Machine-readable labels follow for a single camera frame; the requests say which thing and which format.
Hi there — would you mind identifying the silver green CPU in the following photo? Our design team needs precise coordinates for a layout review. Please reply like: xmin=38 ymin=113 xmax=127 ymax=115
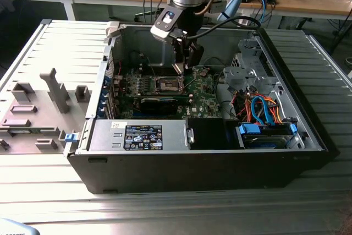
xmin=172 ymin=63 xmax=184 ymax=78

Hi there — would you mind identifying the RAM slot with white clips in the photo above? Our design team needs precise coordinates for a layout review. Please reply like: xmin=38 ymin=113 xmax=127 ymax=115
xmin=139 ymin=69 xmax=190 ymax=73
xmin=139 ymin=64 xmax=190 ymax=68

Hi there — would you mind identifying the thin metal locking lever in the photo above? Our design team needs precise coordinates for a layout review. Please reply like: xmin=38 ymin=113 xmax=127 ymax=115
xmin=146 ymin=57 xmax=158 ymax=79

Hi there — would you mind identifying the CPU socket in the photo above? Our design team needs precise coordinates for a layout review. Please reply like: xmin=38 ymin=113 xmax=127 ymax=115
xmin=155 ymin=75 xmax=188 ymax=94

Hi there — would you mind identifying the grey metal drive cage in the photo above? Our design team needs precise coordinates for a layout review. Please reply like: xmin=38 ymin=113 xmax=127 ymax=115
xmin=222 ymin=38 xmax=279 ymax=96

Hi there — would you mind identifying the green motherboard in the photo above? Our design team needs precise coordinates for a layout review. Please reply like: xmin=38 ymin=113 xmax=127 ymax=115
xmin=114 ymin=65 xmax=222 ymax=121

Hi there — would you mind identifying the beige case latch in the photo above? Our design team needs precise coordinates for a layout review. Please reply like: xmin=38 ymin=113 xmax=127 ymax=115
xmin=105 ymin=21 xmax=122 ymax=43

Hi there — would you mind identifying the black graphics card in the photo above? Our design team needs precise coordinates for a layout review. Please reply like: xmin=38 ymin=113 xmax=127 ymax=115
xmin=120 ymin=94 xmax=194 ymax=115

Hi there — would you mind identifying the black plastic shroud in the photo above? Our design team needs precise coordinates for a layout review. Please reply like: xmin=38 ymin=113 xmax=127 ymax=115
xmin=186 ymin=117 xmax=238 ymax=151

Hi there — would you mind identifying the hard disk in blue carrier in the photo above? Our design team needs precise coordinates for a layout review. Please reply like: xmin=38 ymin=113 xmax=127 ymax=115
xmin=235 ymin=123 xmax=300 ymax=150

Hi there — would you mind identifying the grey power supply unit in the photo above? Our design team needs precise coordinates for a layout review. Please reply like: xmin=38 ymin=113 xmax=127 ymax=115
xmin=87 ymin=119 xmax=191 ymax=152

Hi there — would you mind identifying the black grey PC case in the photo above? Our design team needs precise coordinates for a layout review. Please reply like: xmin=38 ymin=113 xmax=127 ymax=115
xmin=63 ymin=21 xmax=341 ymax=195

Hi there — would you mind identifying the grey parts rack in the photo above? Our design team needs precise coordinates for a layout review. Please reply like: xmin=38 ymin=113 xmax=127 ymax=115
xmin=0 ymin=67 xmax=92 ymax=155

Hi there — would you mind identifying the pale grey rounded device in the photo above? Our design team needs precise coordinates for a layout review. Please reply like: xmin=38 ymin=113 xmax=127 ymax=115
xmin=0 ymin=217 xmax=39 ymax=235

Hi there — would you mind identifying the black camera cable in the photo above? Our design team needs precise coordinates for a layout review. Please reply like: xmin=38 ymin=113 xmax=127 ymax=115
xmin=181 ymin=15 xmax=262 ymax=40

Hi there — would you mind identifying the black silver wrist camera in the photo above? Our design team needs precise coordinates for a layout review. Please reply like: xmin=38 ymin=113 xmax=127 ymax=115
xmin=150 ymin=7 xmax=184 ymax=45

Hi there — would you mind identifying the blue network cable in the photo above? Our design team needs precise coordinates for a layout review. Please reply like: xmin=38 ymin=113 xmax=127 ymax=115
xmin=255 ymin=0 xmax=272 ymax=26

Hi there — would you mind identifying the thin red wire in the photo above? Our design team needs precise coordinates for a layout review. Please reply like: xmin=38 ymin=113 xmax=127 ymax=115
xmin=108 ymin=60 xmax=124 ymax=78

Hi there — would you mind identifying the blue data cable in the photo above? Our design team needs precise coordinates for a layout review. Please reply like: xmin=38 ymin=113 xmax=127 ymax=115
xmin=251 ymin=95 xmax=273 ymax=125

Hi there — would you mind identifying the orange wire bundle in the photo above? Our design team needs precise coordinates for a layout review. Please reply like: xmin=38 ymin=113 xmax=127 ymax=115
xmin=235 ymin=93 xmax=284 ymax=125

